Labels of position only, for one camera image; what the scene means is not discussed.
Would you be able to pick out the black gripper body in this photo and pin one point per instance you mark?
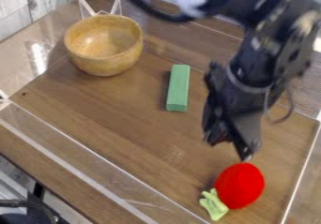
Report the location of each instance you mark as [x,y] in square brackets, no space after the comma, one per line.
[234,98]

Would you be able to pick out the green rectangular block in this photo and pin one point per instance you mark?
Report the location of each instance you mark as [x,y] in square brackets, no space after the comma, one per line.
[177,101]

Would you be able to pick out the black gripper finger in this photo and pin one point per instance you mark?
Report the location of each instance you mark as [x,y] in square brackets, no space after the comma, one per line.
[216,127]
[246,134]

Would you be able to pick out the wooden bowl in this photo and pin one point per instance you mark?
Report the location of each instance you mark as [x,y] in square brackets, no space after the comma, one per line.
[105,44]

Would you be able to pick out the red plush tomato toy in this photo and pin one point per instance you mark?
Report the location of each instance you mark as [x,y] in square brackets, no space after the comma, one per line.
[237,189]

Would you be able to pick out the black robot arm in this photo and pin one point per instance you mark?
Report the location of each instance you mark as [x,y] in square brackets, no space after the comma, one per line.
[274,55]

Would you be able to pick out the black equipment at corner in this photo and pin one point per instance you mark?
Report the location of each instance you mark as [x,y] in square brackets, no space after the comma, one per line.
[28,211]

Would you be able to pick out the clear acrylic tray wall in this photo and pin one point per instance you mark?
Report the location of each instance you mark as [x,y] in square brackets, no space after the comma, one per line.
[127,162]

